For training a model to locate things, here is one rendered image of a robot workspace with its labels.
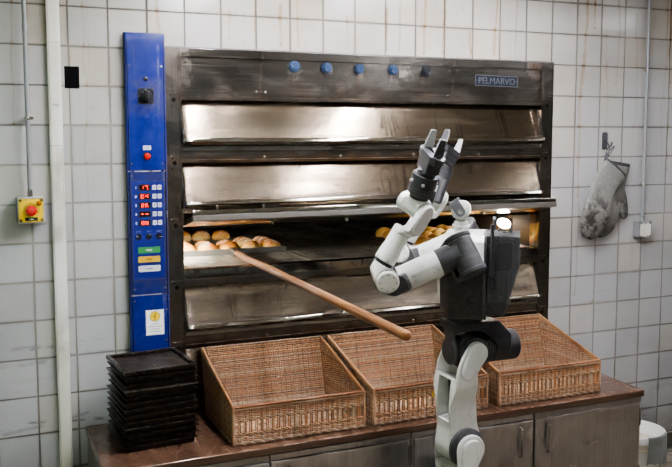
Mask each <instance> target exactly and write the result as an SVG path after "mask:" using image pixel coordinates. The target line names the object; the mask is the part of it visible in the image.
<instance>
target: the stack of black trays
mask: <svg viewBox="0 0 672 467"><path fill-rule="evenodd" d="M106 359H107V360H108V361H107V363H108V364H109V365H110V367H106V369H107V370H108V371H109V373H107V374H108V375H109V376H110V377H111V379H108V380H109V381H110V382H111V384H109V385H106V386H107V387H108V388H109V389H110V391H107V393H108V394H109V395H110V396H109V397H107V398H108V399H109V400H110V402H107V403H108V404H109V406H110V408H106V409H107V410H108V412H109V413H110V414H108V415H109V416H110V417H111V419H110V420H108V422H109V423H110V424H111V425H108V426H107V428H108V429H109V430H110V431H111V433H112V434H113V435H114V437H115V438H116V439H117V441H118V442H119V443H120V445H121V446H122V447H123V449H124V450H125V451H126V453H130V452H136V451H142V450H147V449H153V448H159V447H165V446H170V445H176V444H182V443H187V442H193V441H195V437H198V435H196V434H195V432H196V431H199V430H198V429H197V428H196V425H199V423H197V422H196V421H195V420H196V419H198V418H197V417H196V416H195V414H198V412H197V411H196V407H199V406H198V405H197V404H196V403H195V401H199V400H198V399H197V398H196V397H194V396H195V395H198V394H197V393H196V392H195V389H197V388H198V387H197V386H196V385H195V384H197V383H198V382H197V381H196V380H195V377H197V376H198V375H197V374H196V373H195V371H196V370H198V369H197V368H195V367H196V366H198V363H197V362H195V361H194V360H192V359H191V358H190V357H188V356H187V355H185V354H184V353H182V352H181V351H179V350H178V349H177V348H175V347H169V348H161V349H153V350H145V351H137V352H129V353H121V354H113V355H106Z"/></svg>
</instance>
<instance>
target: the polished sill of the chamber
mask: <svg viewBox="0 0 672 467"><path fill-rule="evenodd" d="M525 256H538V248H536V247H520V257H525ZM375 257H376V256H373V257H357V258H341V259H325V260H309V261H294V262H278V263H266V264H268V265H270V266H272V267H275V268H277V269H279V270H281V271H283V272H285V273H292V272H307V271H321V270H336V269H351V268H365V267H371V264H372V263H373V261H374V258H375ZM263 274H270V273H268V272H266V271H264V270H262V269H260V268H258V267H256V266H254V265H252V264H246V265H230V266H215V267H199V268H184V280H190V279H205V278H219V277H234V276H249V275H263Z"/></svg>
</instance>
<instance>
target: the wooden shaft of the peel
mask: <svg viewBox="0 0 672 467"><path fill-rule="evenodd" d="M234 255H235V256H236V257H238V258H240V259H242V260H244V261H246V262H248V263H250V264H252V265H254V266H256V267H258V268H260V269H262V270H264V271H266V272H268V273H270V274H272V275H274V276H276V277H278V278H280V279H282V280H284V281H286V282H288V283H290V284H292V285H294V286H296V287H298V288H300V289H302V290H304V291H306V292H308V293H310V294H312V295H314V296H316V297H318V298H320V299H322V300H324V301H326V302H328V303H330V304H332V305H334V306H336V307H338V308H340V309H342V310H344V311H346V312H348V313H350V314H352V315H354V316H356V317H358V318H360V319H362V320H364V321H366V322H368V323H370V324H372V325H374V326H376V327H378V328H380V329H382V330H384V331H386V332H388V333H390V334H392V335H394V336H396V337H398V338H400V339H402V340H404V341H409V340H410V339H411V337H412V334H411V333H410V332H409V331H408V330H406V329H403V328H401V327H399V326H397V325H395V324H393V323H391V322H389V321H386V320H384V319H382V318H380V317H378V316H376V315H374V314H372V313H370V312H367V311H365V310H363V309H361V308H359V307H357V306H355V305H353V304H351V303H348V302H346V301H344V300H342V299H340V298H338V297H336V296H334V295H332V294H329V293H327V292H325V291H323V290H321V289H319V288H317V287H315V286H313V285H310V284H308V283H306V282H304V281H302V280H300V279H298V278H296V277H294V276H291V275H289V274H287V273H285V272H283V271H281V270H279V269H277V268H275V267H272V266H270V265H268V264H266V263H264V262H262V261H260V260H258V259H256V258H253V257H251V256H249V255H247V254H245V253H243V252H241V251H239V250H236V251H235V252H234Z"/></svg>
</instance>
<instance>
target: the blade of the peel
mask: <svg viewBox="0 0 672 467"><path fill-rule="evenodd" d="M237 249H240V251H241V252H243V253H245V254H249V253H267V252H284V251H286V246H285V245H281V246H270V247H252V248H237ZM214 255H229V249H214V250H196V251H184V257H196V256H214Z"/></svg>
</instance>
